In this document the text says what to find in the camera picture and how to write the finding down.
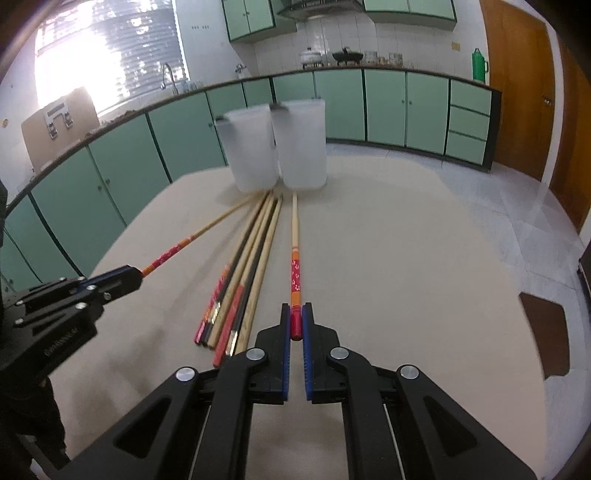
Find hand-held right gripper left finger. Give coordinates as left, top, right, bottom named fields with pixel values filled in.
left=54, top=302, right=293, bottom=480

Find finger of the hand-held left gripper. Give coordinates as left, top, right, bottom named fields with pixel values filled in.
left=16, top=265, right=141, bottom=308
left=16, top=296, right=105, bottom=334

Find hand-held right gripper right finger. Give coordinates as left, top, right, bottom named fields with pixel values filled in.
left=301, top=303, right=539, bottom=480

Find red orange patterned chopstick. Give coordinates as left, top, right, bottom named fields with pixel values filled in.
left=290, top=191, right=304, bottom=342
left=140, top=194, right=259, bottom=278

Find pile of mixed chopsticks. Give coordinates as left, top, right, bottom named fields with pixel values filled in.
left=194, top=191, right=283, bottom=367

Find translucent plastic container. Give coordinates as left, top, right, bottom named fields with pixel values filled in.
left=270, top=98, right=328, bottom=189
left=215, top=104, right=280, bottom=192

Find cardboard box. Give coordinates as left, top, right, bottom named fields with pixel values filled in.
left=21, top=87, right=100, bottom=171

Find chrome sink faucet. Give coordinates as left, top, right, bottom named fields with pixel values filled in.
left=161, top=62, right=179, bottom=95

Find window with blinds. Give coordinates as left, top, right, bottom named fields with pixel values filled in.
left=34, top=0, right=188, bottom=116

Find brown floor mat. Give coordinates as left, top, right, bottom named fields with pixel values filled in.
left=519, top=292, right=573, bottom=380

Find green base kitchen cabinets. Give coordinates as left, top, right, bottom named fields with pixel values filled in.
left=0, top=66, right=502, bottom=301

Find black wok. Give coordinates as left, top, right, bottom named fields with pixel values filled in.
left=332, top=46, right=365, bottom=66

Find green thermos flask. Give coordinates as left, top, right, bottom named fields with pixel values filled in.
left=471, top=47, right=489, bottom=84

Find range hood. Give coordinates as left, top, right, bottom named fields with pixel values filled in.
left=277, top=0, right=365, bottom=20

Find green wall cabinet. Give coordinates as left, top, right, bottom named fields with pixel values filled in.
left=222, top=0, right=298, bottom=44
left=362, top=0, right=458, bottom=21

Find wooden door with handle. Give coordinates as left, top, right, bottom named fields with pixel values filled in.
left=480, top=0, right=557, bottom=182

